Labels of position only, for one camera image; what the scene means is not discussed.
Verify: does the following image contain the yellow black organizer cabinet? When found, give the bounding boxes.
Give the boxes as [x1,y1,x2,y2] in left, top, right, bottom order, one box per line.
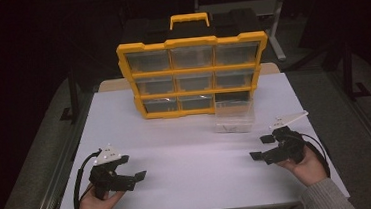
[114,7,274,123]

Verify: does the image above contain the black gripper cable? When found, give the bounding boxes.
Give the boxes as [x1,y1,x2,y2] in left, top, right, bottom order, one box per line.
[300,130,332,180]
[69,149,106,209]

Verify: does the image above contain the person's left hand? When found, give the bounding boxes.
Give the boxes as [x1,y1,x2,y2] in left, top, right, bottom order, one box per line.
[77,187,127,209]

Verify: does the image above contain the grey desk with white leg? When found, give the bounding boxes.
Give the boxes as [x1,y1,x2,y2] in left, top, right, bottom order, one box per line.
[193,0,293,68]

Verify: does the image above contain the set of clear drawers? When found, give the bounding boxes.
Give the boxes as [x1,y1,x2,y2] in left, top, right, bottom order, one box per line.
[124,40,266,116]

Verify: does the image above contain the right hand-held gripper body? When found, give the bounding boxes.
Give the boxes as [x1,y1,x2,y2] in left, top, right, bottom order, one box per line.
[266,109,313,167]

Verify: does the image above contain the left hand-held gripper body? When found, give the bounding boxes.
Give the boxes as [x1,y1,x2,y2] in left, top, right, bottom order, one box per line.
[85,142,131,202]

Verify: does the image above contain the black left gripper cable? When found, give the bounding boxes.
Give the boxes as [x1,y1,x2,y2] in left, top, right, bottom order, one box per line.
[69,149,106,209]

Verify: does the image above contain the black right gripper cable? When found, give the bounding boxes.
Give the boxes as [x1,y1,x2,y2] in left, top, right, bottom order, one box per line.
[300,130,332,180]

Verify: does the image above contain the person's right hand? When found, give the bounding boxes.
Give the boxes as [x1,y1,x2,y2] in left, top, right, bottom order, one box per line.
[276,145,329,189]

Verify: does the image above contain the black metal stand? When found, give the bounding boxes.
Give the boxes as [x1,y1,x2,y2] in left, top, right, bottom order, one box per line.
[55,67,83,125]
[339,38,371,102]

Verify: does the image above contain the clear plastic drawer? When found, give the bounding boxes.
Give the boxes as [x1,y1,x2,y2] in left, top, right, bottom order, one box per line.
[212,98,257,136]

